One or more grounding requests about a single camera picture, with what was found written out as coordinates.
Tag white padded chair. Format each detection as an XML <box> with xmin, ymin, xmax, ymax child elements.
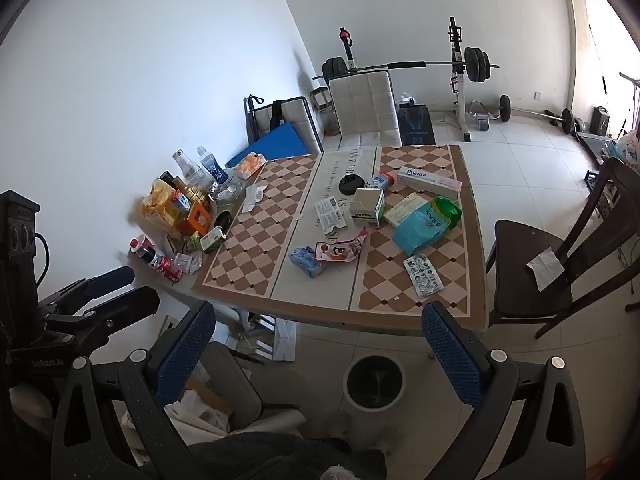
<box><xmin>327</xmin><ymin>70</ymin><xmax>403</xmax><ymax>148</ymax></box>

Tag red drink can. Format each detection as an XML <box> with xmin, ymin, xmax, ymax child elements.
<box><xmin>152</xmin><ymin>256</ymin><xmax>183</xmax><ymax>282</ymax></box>

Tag small barbell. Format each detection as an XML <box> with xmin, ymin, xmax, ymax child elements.
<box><xmin>497</xmin><ymin>94</ymin><xmax>576</xmax><ymax>136</ymax></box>

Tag flat white cardboard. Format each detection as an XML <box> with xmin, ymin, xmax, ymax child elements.
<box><xmin>272</xmin><ymin>320</ymin><xmax>298</xmax><ymax>362</ymax></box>

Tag white paper wrapper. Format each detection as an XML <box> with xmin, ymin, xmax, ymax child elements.
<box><xmin>242</xmin><ymin>185</ymin><xmax>268</xmax><ymax>213</ymax></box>

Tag blister pack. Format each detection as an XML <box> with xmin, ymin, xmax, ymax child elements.
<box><xmin>403</xmin><ymin>254</ymin><xmax>445</xmax><ymax>299</ymax></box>

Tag white pink toothpaste box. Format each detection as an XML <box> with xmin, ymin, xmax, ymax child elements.
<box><xmin>397</xmin><ymin>166</ymin><xmax>462</xmax><ymax>200</ymax></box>

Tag rolled white paper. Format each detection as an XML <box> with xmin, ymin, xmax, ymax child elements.
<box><xmin>227</xmin><ymin>407</ymin><xmax>307</xmax><ymax>436</ymax></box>

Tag clear glass bottle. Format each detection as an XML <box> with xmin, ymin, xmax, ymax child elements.
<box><xmin>172</xmin><ymin>149</ymin><xmax>198</xmax><ymax>181</ymax></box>

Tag small blue white carton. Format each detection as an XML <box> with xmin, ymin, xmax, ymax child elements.
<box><xmin>364</xmin><ymin>172</ymin><xmax>398</xmax><ymax>192</ymax></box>

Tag green white drink carton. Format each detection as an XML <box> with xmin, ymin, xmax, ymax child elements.
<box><xmin>200</xmin><ymin>226</ymin><xmax>227</xmax><ymax>253</ymax></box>

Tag cola bottle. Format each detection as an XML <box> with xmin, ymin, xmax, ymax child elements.
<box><xmin>130</xmin><ymin>235</ymin><xmax>158</xmax><ymax>266</ymax></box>

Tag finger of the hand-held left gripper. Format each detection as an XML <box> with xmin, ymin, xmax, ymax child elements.
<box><xmin>37</xmin><ymin>266</ymin><xmax>136</xmax><ymax>313</ymax></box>
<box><xmin>47</xmin><ymin>287</ymin><xmax>161</xmax><ymax>347</ymax></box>

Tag orange box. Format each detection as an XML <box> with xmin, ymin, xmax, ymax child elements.
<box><xmin>180</xmin><ymin>200</ymin><xmax>211</xmax><ymax>236</ymax></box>

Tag red white snack wrapper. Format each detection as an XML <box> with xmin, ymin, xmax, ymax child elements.
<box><xmin>314</xmin><ymin>227</ymin><xmax>370</xmax><ymax>265</ymax></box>

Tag white table leg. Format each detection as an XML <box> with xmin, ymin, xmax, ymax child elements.
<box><xmin>227</xmin><ymin>307</ymin><xmax>253</xmax><ymax>332</ymax></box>

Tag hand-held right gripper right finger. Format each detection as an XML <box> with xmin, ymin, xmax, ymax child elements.
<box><xmin>421</xmin><ymin>301</ymin><xmax>587</xmax><ymax>480</ymax></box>

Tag white cardboard box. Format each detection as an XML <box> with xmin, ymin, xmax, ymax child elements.
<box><xmin>348</xmin><ymin>187</ymin><xmax>386</xmax><ymax>228</ymax></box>

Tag orange snack packet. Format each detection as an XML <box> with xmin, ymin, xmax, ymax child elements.
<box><xmin>234</xmin><ymin>153</ymin><xmax>267</xmax><ymax>179</ymax></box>

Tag barbell with black plates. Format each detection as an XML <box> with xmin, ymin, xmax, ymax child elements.
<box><xmin>312</xmin><ymin>47</ymin><xmax>501</xmax><ymax>83</ymax></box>

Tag black round lid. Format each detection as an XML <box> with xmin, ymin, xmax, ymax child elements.
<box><xmin>338</xmin><ymin>174</ymin><xmax>366</xmax><ymax>196</ymax></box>

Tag person's black fleece pants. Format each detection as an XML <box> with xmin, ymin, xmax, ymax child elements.
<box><xmin>185</xmin><ymin>430</ymin><xmax>388</xmax><ymax>480</ymax></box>

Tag blue tissue packet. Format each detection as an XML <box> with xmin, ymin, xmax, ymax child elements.
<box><xmin>288</xmin><ymin>246</ymin><xmax>325</xmax><ymax>278</ymax></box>

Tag white barbell rack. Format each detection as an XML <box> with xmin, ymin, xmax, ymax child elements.
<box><xmin>340</xmin><ymin>16</ymin><xmax>473</xmax><ymax>143</ymax></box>

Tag green packet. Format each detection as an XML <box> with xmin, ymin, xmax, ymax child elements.
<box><xmin>430</xmin><ymin>196</ymin><xmax>463</xmax><ymax>231</ymax></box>

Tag crumpled white wrapper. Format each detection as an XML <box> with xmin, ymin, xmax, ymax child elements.
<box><xmin>175</xmin><ymin>252</ymin><xmax>203</xmax><ymax>275</ymax></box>

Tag dark wooden chair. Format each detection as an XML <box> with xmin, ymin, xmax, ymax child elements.
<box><xmin>485</xmin><ymin>157</ymin><xmax>640</xmax><ymax>338</ymax></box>

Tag light blue plastic bag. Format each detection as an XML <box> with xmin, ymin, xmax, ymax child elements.
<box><xmin>391</xmin><ymin>200</ymin><xmax>453</xmax><ymax>257</ymax></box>

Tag crumpled clear plastic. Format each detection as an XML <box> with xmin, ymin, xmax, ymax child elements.
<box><xmin>210</xmin><ymin>180</ymin><xmax>246</xmax><ymax>206</ymax></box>

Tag yellow snack bag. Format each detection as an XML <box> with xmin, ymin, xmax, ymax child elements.
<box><xmin>141</xmin><ymin>180</ymin><xmax>176</xmax><ymax>226</ymax></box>

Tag black bag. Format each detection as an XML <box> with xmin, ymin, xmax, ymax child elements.
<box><xmin>397</xmin><ymin>104</ymin><xmax>436</xmax><ymax>145</ymax></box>

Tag white trash bin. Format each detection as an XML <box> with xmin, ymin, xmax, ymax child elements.
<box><xmin>342</xmin><ymin>355</ymin><xmax>406</xmax><ymax>411</ymax></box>

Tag white plastic bag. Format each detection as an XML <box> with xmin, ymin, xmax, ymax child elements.
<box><xmin>612</xmin><ymin>130</ymin><xmax>640</xmax><ymax>171</ymax></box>

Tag blue mat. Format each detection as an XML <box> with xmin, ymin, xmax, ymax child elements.
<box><xmin>225</xmin><ymin>120</ymin><xmax>311</xmax><ymax>170</ymax></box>

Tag grey exercise wheel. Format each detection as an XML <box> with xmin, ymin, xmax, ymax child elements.
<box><xmin>467</xmin><ymin>100</ymin><xmax>501</xmax><ymax>131</ymax></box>

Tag blue label water bottle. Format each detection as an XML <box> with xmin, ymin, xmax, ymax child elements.
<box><xmin>196</xmin><ymin>146</ymin><xmax>230</xmax><ymax>186</ymax></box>

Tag white printed box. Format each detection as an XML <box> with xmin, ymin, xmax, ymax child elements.
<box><xmin>314</xmin><ymin>196</ymin><xmax>348</xmax><ymax>236</ymax></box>

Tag checkered table mat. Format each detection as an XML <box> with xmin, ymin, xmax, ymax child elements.
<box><xmin>192</xmin><ymin>144</ymin><xmax>488</xmax><ymax>331</ymax></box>

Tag folded grey chair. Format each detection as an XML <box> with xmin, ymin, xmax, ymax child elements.
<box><xmin>243</xmin><ymin>95</ymin><xmax>323</xmax><ymax>153</ymax></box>

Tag white paper sheet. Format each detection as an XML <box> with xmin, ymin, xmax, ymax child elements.
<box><xmin>526</xmin><ymin>246</ymin><xmax>568</xmax><ymax>291</ymax></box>

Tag black cable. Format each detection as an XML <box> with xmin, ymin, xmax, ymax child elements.
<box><xmin>32</xmin><ymin>232</ymin><xmax>51</xmax><ymax>281</ymax></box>

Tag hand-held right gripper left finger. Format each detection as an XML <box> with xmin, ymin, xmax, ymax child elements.
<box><xmin>50</xmin><ymin>301</ymin><xmax>217</xmax><ymax>480</ymax></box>

